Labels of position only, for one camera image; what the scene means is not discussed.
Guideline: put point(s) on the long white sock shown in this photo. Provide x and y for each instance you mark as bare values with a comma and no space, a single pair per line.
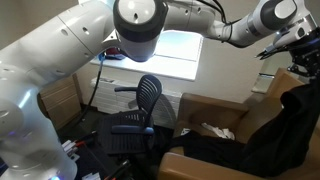
218,131

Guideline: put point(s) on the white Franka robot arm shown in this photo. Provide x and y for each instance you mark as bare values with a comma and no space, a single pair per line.
66,43

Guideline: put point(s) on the brown leather armchair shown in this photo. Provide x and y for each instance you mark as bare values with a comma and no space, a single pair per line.
206,111

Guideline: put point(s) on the white small packets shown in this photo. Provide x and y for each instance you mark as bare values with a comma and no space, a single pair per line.
69,148

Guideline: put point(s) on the black shirt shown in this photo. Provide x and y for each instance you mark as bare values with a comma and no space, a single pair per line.
276,143

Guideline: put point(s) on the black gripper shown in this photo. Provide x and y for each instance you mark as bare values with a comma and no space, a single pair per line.
308,50

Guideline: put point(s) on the black mesh office chair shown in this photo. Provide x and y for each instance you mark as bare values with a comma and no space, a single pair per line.
126,133

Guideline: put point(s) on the wooden drawer dresser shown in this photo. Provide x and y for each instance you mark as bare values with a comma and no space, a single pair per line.
63,103

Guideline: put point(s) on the black red pen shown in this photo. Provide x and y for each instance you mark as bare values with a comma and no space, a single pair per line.
118,170

